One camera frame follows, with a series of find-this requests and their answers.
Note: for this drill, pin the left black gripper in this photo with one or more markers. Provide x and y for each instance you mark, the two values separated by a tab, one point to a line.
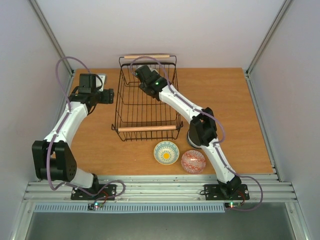
109	98

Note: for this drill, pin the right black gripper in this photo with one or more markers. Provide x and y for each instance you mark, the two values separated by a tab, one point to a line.
139	72

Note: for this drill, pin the red patterned bowl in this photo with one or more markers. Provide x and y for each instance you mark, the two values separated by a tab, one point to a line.
193	162

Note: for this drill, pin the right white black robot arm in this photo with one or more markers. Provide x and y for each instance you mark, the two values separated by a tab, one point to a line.
202	133

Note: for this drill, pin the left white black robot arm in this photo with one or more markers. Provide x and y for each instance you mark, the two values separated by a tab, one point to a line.
52	156

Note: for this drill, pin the teal yellow sun bowl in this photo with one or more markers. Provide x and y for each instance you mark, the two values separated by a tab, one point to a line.
166	152

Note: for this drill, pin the white bowl under stack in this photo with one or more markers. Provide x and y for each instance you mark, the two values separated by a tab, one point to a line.
191	143

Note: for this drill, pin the left circuit board with leds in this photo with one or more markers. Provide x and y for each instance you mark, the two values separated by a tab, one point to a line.
94	206

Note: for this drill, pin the circuit board with leds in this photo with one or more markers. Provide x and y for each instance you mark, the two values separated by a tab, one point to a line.
232	205
94	206

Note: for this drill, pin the right circuit board with leds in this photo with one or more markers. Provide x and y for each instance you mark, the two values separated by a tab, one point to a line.
232	205

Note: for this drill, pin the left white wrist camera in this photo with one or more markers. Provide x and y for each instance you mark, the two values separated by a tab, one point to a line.
100	81

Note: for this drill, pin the black wire dish rack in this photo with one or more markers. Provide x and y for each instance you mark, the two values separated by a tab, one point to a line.
141	117

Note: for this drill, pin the left aluminium corner post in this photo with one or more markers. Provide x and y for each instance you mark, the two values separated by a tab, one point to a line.
46	27

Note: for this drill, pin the aluminium corner post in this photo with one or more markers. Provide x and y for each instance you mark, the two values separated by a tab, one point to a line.
286	4
46	27

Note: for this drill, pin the aluminium rail frame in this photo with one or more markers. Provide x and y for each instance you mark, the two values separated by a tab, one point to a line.
170	188

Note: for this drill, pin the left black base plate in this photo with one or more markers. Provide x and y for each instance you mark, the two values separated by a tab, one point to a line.
91	194

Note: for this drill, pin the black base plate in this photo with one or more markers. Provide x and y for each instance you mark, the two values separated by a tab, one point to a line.
91	194
212	192

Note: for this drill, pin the grey slotted cable duct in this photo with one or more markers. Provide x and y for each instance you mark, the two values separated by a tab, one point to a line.
131	208

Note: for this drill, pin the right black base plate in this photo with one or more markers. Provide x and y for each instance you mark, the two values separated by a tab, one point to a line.
212	192

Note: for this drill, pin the right aluminium corner post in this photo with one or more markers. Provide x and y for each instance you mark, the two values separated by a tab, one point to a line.
286	4

